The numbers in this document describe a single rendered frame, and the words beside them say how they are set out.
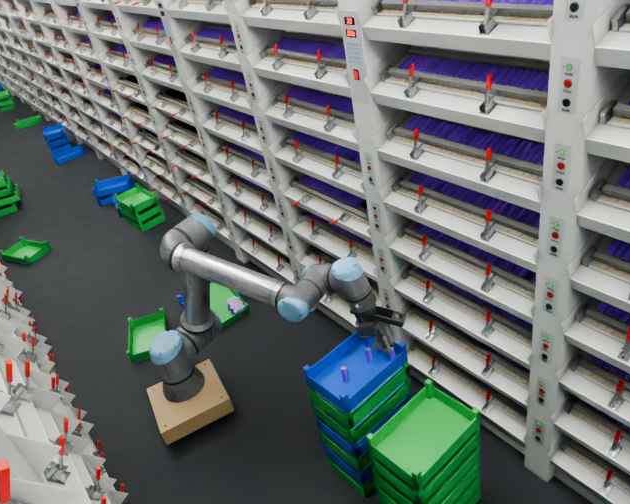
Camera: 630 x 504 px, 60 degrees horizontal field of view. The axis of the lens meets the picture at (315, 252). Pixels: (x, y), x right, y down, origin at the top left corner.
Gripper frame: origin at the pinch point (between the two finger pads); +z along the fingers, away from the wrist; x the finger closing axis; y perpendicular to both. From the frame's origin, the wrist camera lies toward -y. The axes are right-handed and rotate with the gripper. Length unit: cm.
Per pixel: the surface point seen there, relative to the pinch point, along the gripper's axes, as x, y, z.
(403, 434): 22.9, -3.3, 15.7
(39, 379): 61, 68, -57
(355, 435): 22.9, 14.0, 16.0
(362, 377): 8.7, 10.2, 3.8
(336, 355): 2.0, 20.4, -0.9
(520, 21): -12, -62, -86
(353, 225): -47, 18, -24
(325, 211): -57, 33, -28
